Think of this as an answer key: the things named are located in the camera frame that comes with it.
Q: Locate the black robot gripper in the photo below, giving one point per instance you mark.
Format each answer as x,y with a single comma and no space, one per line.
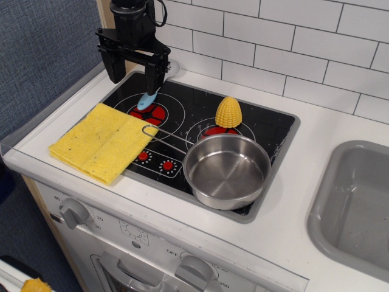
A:
133,39

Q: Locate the yellow toy corn cob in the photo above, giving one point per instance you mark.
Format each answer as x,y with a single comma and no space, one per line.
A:
228,114

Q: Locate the yellow folded cloth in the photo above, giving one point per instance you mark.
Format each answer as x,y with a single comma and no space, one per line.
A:
104,143

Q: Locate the grey left oven knob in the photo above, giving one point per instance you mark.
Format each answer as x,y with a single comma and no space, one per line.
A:
73,213

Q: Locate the grey oven knob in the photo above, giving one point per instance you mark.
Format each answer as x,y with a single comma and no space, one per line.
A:
73,213
194,272

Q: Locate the grey right oven knob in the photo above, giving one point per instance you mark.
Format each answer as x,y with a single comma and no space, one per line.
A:
194,272

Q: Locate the yellow object at bottom left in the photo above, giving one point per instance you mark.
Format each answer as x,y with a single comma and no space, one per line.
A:
36,285

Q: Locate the grey toy sink basin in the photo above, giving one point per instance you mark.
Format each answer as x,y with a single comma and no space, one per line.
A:
348,221

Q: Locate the steel saucepan with wire handle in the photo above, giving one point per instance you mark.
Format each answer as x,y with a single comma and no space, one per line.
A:
218,167

